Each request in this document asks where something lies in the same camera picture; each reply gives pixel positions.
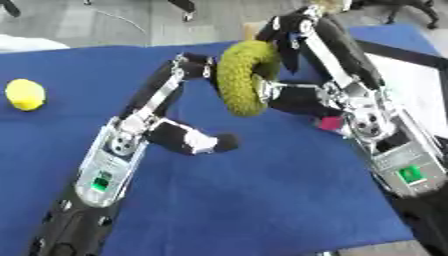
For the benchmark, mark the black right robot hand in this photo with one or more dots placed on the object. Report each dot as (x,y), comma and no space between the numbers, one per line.
(344,50)

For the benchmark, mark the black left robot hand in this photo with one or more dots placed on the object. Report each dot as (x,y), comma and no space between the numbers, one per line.
(166,133)

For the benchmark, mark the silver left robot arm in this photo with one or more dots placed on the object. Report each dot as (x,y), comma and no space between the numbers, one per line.
(93,190)

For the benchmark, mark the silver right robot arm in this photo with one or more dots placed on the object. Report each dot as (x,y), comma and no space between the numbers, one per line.
(402,160)

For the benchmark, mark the black box with white inside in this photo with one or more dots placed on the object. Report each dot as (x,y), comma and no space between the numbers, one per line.
(417,86)

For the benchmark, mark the pink small block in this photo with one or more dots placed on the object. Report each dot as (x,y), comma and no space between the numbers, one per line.
(330,123)

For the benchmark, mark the black chair base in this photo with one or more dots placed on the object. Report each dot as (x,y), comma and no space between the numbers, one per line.
(408,8)

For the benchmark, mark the black chair leg with caster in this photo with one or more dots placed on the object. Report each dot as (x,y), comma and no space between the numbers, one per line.
(185,8)

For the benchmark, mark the yellow toy lemon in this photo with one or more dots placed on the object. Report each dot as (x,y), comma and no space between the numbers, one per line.
(25,94)

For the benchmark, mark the white cloth bundle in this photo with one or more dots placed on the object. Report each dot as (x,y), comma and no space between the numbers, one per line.
(26,43)

